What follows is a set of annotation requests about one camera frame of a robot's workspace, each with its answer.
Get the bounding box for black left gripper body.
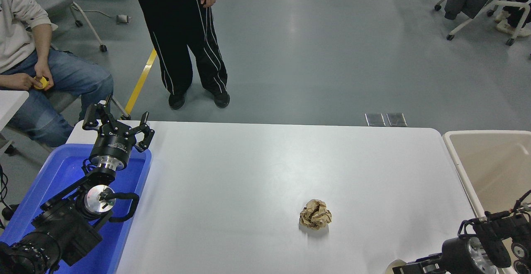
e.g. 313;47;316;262
90;127;137;163

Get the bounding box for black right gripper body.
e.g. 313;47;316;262
441;237;474;274

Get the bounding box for cream paper cup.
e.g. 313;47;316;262
384;258;409;274

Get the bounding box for person's right hand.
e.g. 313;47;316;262
0;73;40;92

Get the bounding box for grey seat chair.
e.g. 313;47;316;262
41;90;132;121

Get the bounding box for blue plastic tray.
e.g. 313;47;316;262
0;143;152;274

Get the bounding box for white side table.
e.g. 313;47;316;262
0;90;29;132

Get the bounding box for large pale bin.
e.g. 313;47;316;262
442;130;531;274

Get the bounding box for small grey floor device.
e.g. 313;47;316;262
79;10;132;25

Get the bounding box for person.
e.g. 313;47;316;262
132;0;231;110
495;0;531;38
0;0;114;148

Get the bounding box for crumpled tan paper ball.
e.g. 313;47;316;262
299;199;332;230

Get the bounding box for metal floor outlet plate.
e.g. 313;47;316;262
365;113;386;127
386;113;408;127

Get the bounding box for white framed chair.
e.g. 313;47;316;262
487;0;531;46
434;0;511;41

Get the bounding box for black cables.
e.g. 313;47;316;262
0;164;19;230

